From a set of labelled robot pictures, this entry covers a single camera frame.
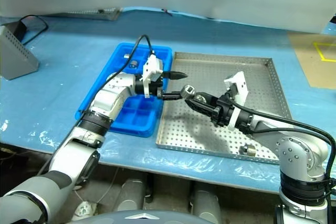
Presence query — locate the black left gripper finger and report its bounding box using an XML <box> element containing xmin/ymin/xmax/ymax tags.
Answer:
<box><xmin>167</xmin><ymin>71</ymin><xmax>188</xmax><ymax>80</ymax></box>
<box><xmin>160</xmin><ymin>90</ymin><xmax>184</xmax><ymax>101</ymax></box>

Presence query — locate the black adapter cable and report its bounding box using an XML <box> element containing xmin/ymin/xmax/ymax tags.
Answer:
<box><xmin>19</xmin><ymin>15</ymin><xmax>49</xmax><ymax>45</ymax></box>

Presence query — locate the grey perforated metal box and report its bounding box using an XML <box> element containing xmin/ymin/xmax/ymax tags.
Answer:
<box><xmin>0</xmin><ymin>25</ymin><xmax>39</xmax><ymax>81</ymax></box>

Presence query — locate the perforated metal tray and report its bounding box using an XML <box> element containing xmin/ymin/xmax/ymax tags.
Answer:
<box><xmin>155</xmin><ymin>51</ymin><xmax>294</xmax><ymax>166</ymax></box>

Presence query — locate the brown cardboard sheet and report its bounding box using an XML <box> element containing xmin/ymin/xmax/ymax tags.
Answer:
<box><xmin>287</xmin><ymin>31</ymin><xmax>336</xmax><ymax>90</ymax></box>

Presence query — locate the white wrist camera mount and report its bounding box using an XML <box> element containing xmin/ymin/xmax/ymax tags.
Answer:
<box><xmin>140</xmin><ymin>55</ymin><xmax>165</xmax><ymax>99</ymax></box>
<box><xmin>224</xmin><ymin>70</ymin><xmax>249</xmax><ymax>131</ymax></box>

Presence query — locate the blue compartment tray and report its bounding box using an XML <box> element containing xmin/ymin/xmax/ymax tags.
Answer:
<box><xmin>75</xmin><ymin>42</ymin><xmax>173</xmax><ymax>137</ymax></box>

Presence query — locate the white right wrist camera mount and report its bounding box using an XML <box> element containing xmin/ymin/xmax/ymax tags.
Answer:
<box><xmin>224</xmin><ymin>70</ymin><xmax>249</xmax><ymax>131</ymax></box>

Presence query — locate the dark grey rounded shell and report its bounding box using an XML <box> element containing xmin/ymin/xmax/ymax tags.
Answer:
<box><xmin>86</xmin><ymin>209</ymin><xmax>211</xmax><ymax>224</ymax></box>

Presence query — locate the black power adapter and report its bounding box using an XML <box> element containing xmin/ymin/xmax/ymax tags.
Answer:
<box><xmin>10</xmin><ymin>20</ymin><xmax>28</xmax><ymax>41</ymax></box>

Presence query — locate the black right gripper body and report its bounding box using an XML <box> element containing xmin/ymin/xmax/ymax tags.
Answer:
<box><xmin>209</xmin><ymin>94</ymin><xmax>237</xmax><ymax>128</ymax></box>

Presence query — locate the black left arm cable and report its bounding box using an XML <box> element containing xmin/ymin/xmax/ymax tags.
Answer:
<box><xmin>77</xmin><ymin>34</ymin><xmax>156</xmax><ymax>122</ymax></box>

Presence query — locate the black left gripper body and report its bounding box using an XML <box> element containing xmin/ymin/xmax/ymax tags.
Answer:
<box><xmin>148</xmin><ymin>70</ymin><xmax>171</xmax><ymax>100</ymax></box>

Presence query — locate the white cloth bundle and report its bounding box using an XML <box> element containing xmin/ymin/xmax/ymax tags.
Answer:
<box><xmin>72</xmin><ymin>200</ymin><xmax>99</xmax><ymax>221</ymax></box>

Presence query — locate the thin white string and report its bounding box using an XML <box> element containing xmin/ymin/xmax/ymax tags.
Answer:
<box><xmin>75</xmin><ymin>166</ymin><xmax>120</xmax><ymax>204</ymax></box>

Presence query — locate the grey rounded cylinder shape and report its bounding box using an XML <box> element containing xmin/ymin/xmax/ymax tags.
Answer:
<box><xmin>115</xmin><ymin>178</ymin><xmax>148</xmax><ymax>211</ymax></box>
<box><xmin>191</xmin><ymin>183</ymin><xmax>223</xmax><ymax>221</ymax></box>

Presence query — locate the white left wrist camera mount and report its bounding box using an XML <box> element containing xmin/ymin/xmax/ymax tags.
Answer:
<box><xmin>140</xmin><ymin>55</ymin><xmax>165</xmax><ymax>99</ymax></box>

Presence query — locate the flat perforated metal panel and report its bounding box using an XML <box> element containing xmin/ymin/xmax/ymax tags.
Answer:
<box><xmin>51</xmin><ymin>7</ymin><xmax>123</xmax><ymax>22</ymax></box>

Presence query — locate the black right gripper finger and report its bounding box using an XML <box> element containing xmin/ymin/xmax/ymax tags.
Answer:
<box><xmin>184</xmin><ymin>99</ymin><xmax>217</xmax><ymax>120</ymax></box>
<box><xmin>195</xmin><ymin>92</ymin><xmax>219</xmax><ymax>105</ymax></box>

